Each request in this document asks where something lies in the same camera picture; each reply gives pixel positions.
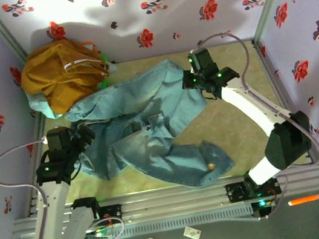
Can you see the light blue denim jeans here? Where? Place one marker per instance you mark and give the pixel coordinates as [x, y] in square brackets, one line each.
[146, 112]

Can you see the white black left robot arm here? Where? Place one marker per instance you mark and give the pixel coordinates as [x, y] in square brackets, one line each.
[52, 211]

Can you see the mustard brown trousers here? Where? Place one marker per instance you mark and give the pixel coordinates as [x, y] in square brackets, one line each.
[60, 77]

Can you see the green plastic basket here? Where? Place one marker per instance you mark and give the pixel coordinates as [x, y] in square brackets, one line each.
[107, 80]

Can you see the green-lit circuit board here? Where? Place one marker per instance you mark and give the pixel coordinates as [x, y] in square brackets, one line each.
[99, 233]
[263, 207]

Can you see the small white red card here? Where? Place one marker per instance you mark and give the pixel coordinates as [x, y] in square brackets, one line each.
[192, 233]

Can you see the orange white tube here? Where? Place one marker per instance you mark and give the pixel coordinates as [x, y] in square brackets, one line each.
[306, 200]

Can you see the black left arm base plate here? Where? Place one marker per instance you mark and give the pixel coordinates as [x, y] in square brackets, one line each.
[111, 215]

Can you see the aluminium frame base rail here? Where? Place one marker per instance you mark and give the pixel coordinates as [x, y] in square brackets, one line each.
[176, 202]

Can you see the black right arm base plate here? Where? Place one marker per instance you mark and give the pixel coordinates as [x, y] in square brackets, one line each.
[235, 192]

